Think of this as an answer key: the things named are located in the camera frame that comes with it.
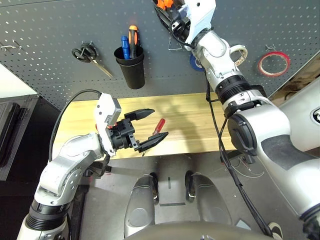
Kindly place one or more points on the silver robot left leg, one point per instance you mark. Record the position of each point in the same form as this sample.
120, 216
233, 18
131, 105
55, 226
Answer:
140, 207

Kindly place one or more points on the white tape roll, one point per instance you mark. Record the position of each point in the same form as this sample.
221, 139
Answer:
246, 53

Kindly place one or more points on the dark grey pegboard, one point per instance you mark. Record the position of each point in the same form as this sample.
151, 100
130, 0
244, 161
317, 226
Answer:
62, 20

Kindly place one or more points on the black plastic cup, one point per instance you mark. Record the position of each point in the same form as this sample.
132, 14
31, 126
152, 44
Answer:
133, 75

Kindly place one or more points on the blue tape roll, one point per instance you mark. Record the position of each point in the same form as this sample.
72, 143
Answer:
193, 63

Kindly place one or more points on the black table leg bracket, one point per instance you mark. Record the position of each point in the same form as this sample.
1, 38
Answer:
97, 170
232, 155

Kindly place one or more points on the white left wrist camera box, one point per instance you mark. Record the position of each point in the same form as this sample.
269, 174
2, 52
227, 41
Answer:
105, 110

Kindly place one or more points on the silver robot right leg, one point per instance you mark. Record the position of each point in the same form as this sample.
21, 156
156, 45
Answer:
210, 202

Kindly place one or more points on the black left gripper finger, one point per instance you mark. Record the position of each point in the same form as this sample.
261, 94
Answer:
152, 142
140, 114

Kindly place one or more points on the small metal peg hook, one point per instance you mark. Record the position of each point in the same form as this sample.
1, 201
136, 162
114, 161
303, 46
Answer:
17, 45
6, 47

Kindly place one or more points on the grey square plate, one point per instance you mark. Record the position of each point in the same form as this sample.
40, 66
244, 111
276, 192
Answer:
243, 225

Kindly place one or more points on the white black sneaker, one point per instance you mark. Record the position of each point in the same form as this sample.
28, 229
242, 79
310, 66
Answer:
277, 231

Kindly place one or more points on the orange black long-nose pliers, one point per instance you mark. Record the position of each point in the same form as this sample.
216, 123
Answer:
163, 3

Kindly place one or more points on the small black power adapter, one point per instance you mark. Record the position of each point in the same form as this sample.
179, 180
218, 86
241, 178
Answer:
248, 158

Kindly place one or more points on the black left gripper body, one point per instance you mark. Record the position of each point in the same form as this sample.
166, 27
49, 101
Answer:
121, 136

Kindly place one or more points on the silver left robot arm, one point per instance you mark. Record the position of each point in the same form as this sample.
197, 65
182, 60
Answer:
67, 160

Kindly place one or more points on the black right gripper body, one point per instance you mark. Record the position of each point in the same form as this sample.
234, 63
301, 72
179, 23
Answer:
180, 25

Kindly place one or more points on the metal tape peg hook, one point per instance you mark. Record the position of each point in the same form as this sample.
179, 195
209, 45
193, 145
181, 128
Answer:
271, 47

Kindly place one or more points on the red tape roll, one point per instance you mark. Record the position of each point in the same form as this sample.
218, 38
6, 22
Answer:
260, 66

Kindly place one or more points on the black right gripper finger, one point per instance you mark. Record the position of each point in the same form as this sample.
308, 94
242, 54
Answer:
165, 20

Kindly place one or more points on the silver robot leg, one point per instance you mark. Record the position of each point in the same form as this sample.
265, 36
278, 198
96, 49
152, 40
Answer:
140, 207
210, 202

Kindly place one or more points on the grey robot torso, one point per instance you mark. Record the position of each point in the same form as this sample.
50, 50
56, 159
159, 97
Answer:
200, 232

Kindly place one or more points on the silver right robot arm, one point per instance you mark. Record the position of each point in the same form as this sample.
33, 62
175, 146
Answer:
225, 62

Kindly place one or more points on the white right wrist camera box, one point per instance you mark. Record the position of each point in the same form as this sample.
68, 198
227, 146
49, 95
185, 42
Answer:
200, 15

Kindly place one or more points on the black cabinet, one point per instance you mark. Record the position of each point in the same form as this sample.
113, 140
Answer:
15, 135

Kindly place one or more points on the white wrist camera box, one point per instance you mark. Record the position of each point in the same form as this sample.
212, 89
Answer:
200, 15
105, 110

